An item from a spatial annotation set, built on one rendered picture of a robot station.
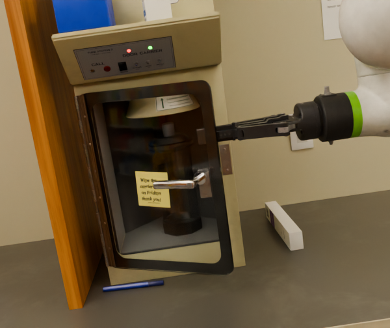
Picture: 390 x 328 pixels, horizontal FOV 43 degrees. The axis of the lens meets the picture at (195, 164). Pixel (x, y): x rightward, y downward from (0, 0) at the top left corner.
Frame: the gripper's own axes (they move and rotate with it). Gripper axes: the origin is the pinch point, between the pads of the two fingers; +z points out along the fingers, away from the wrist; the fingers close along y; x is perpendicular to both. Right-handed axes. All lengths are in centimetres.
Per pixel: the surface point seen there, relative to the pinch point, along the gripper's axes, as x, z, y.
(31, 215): 26, 57, -54
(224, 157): 7.4, -2.0, -11.1
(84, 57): -18.2, 23.4, -3.5
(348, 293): 34.0, -21.4, 8.1
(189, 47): -17.2, 2.6, -4.6
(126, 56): -17.2, 15.3, -4.5
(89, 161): 3.6, 27.5, -9.9
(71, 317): 33.9, 35.0, 1.3
